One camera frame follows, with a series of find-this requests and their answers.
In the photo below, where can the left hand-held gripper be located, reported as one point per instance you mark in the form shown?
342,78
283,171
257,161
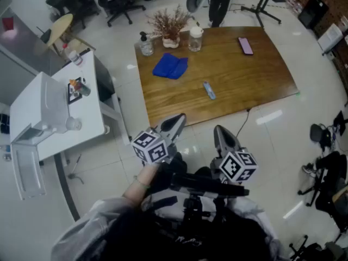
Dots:
149,147

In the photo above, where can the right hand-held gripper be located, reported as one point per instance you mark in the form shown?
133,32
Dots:
237,167

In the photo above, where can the light blue utility knife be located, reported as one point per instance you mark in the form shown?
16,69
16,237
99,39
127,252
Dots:
209,90

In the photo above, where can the person's left forearm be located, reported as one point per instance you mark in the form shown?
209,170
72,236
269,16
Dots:
133,194

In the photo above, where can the person's right leg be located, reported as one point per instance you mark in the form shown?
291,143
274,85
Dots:
203,171

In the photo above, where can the person's leg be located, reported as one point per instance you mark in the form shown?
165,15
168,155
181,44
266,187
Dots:
176,164
203,171

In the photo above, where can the person's left leg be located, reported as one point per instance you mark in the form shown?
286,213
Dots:
176,164

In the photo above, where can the blue folded cloth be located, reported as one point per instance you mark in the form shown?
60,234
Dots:
170,68

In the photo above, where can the white ceramic vase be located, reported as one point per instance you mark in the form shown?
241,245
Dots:
171,42

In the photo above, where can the clear pump soap bottle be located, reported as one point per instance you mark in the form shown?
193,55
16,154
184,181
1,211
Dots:
146,45

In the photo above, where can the glass jar with white lid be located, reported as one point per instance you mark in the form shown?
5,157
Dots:
195,39

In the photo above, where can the grey sneaker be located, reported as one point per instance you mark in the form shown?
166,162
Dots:
309,169

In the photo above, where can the white side cabinet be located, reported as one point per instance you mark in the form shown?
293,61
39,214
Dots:
87,110

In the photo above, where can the dark green can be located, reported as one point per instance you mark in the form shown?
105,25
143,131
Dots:
85,89

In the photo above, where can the pink smartphone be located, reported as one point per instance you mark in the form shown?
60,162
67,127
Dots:
245,46

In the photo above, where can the dried flower bunch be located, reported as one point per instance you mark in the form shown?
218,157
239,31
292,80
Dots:
170,23

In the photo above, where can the clear glass jar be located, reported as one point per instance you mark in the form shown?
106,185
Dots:
73,124

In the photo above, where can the black framed tray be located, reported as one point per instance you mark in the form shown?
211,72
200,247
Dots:
74,95

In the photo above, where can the metal floor tool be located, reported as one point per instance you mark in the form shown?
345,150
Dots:
75,167

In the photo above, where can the white bottle with red cap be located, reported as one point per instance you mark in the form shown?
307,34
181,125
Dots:
74,57

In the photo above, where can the black office chair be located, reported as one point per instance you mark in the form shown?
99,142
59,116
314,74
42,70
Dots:
122,3

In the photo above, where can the white countertop appliance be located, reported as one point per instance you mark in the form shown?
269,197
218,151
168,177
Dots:
38,110

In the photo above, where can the black tripod stand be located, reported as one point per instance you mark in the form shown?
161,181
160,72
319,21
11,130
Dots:
262,7

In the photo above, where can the person's grey jacket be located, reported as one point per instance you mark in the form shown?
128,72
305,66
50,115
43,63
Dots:
79,227

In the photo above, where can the round wooden stool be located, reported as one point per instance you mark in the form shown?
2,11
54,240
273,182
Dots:
60,30

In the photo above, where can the white cardboard box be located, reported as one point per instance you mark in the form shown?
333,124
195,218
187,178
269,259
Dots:
330,37

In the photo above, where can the black flat panel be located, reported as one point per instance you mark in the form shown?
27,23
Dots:
313,11

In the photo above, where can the black chest camera mount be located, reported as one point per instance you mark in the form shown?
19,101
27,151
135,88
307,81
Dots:
206,187

